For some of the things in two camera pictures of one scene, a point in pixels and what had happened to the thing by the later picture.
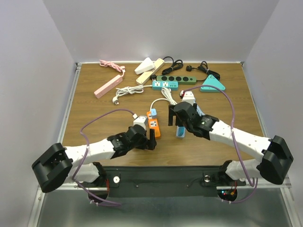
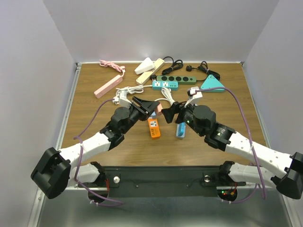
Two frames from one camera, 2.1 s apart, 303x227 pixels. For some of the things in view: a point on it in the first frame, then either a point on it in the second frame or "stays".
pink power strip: [107, 87] stays
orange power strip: [153, 124] stays
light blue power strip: [180, 132] stays
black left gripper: [148, 144] to [146, 108]
